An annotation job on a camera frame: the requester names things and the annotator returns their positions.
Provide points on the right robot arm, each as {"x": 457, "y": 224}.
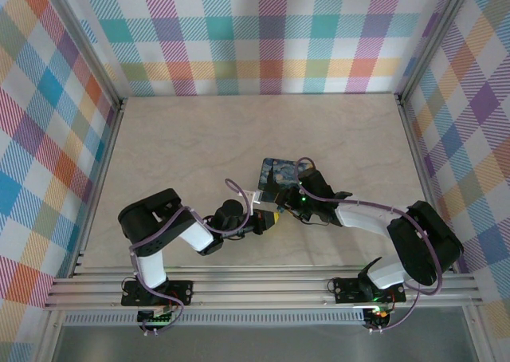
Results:
{"x": 358, "y": 218}

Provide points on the grey metal panel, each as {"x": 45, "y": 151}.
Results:
{"x": 259, "y": 344}

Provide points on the starry night tin box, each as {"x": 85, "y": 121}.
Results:
{"x": 275, "y": 174}

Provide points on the aluminium corner post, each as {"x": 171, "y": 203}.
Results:
{"x": 434, "y": 39}
{"x": 79, "y": 39}

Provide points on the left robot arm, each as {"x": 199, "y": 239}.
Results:
{"x": 151, "y": 226}

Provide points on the aluminium side rail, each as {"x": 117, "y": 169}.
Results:
{"x": 416, "y": 158}
{"x": 104, "y": 170}

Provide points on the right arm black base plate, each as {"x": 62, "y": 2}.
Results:
{"x": 346, "y": 290}

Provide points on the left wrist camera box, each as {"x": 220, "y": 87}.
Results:
{"x": 257, "y": 196}

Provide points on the plaid cloth backdrop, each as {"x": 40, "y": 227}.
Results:
{"x": 478, "y": 138}
{"x": 32, "y": 138}
{"x": 255, "y": 39}

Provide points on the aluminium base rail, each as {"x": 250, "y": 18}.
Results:
{"x": 259, "y": 290}

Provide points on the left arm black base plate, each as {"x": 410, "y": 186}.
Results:
{"x": 181, "y": 290}

